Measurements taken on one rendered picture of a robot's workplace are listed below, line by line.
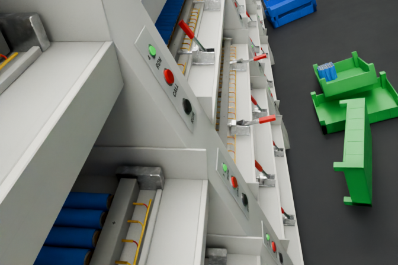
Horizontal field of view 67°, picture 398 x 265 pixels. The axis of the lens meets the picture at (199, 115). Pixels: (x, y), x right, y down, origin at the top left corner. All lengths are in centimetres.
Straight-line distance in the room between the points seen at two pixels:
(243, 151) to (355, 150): 46
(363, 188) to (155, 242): 82
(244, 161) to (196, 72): 20
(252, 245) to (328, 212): 68
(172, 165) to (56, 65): 17
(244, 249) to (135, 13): 36
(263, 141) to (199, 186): 58
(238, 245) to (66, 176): 33
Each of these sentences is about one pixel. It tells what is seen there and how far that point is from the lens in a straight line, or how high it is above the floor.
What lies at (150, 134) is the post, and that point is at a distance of 32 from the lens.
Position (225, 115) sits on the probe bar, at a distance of 68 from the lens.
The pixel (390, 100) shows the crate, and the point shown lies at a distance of 145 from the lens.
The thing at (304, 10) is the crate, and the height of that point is 4.
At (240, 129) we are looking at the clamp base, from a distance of 66.
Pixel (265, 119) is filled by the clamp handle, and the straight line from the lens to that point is 65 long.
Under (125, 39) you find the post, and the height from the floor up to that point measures 90.
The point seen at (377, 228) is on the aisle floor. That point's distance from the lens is 110.
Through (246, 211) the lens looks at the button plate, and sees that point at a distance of 48.
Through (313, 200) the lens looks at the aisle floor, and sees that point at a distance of 117.
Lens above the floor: 97
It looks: 33 degrees down
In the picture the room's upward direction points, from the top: 31 degrees counter-clockwise
